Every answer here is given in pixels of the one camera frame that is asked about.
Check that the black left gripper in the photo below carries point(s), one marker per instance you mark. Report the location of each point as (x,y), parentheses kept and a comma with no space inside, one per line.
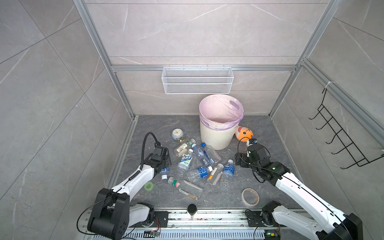
(168,160)

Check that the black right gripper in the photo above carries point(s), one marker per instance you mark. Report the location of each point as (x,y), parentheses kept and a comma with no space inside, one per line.
(243,156)

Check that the small blue label bottle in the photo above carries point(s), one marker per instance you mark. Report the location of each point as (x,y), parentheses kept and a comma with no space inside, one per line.
(229,169)

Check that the orange white label bottle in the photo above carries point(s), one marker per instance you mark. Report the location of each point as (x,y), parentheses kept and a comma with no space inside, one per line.
(216,174)

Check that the clear bottle red green cap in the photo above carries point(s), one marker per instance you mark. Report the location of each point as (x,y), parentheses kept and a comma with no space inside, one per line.
(186,188)

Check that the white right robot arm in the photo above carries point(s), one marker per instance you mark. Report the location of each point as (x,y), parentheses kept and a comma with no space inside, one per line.
(326,222)

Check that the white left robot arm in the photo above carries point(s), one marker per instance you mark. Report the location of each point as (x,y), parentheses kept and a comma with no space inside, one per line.
(112,212)

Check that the cream plastic waste bin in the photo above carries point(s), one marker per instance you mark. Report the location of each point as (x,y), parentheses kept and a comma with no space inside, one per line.
(218,139)

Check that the pink bin liner bag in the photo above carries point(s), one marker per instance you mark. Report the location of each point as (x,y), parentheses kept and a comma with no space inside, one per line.
(220,112)

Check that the orange fish plush toy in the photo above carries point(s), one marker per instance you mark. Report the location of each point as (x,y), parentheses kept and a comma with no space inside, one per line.
(243,134)

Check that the clear bottle blue cap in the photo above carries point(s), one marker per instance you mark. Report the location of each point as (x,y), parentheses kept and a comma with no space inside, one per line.
(202,157)
(211,153)

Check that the green tape roll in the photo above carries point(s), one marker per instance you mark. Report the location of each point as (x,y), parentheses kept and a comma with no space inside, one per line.
(149,186)

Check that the clear bottle blue cap right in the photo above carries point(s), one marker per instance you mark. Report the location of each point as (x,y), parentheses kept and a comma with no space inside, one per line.
(211,153)

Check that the beige tape roll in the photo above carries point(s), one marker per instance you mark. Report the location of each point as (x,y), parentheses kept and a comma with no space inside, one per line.
(250,197)

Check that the black lidded small jar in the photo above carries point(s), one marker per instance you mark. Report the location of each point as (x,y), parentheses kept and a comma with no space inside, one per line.
(192,210)

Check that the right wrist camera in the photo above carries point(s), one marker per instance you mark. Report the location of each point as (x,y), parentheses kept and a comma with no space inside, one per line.
(251,142)

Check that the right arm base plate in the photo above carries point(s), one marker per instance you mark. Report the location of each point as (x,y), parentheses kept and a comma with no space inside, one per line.
(258,219)

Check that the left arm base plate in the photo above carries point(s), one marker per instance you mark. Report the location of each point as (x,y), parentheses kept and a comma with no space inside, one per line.
(156,218)

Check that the white wire mesh basket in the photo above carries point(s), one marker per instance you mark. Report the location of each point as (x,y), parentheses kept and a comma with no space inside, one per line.
(197,80)

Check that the black wire hook rack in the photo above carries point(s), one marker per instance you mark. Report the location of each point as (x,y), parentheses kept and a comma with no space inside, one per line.
(340,133)

